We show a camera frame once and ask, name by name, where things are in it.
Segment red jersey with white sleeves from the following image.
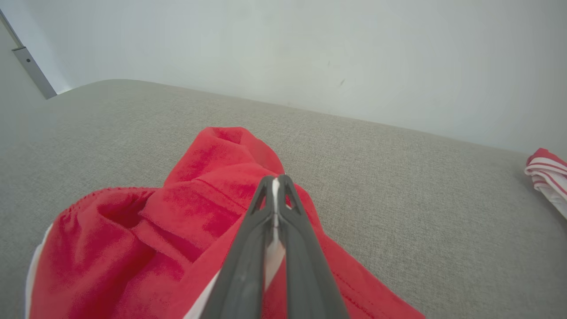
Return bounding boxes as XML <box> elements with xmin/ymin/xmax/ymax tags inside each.
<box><xmin>524</xmin><ymin>148</ymin><xmax>567</xmax><ymax>221</ymax></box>

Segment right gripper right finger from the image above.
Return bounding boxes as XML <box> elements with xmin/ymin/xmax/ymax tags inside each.
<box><xmin>277</xmin><ymin>174</ymin><xmax>350</xmax><ymax>319</ymax></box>

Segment grey metal bar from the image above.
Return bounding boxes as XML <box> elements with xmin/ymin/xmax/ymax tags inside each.
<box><xmin>0</xmin><ymin>9</ymin><xmax>58</xmax><ymax>99</ymax></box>

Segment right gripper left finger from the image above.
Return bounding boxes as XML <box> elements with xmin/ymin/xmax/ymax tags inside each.
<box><xmin>200</xmin><ymin>175</ymin><xmax>277</xmax><ymax>319</ymax></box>

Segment red shorts with white trim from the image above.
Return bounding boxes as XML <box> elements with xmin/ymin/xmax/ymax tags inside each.
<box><xmin>24</xmin><ymin>126</ymin><xmax>426</xmax><ymax>319</ymax></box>

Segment grey fabric sofa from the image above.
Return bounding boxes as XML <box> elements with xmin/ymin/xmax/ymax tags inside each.
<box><xmin>0</xmin><ymin>79</ymin><xmax>567</xmax><ymax>319</ymax></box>

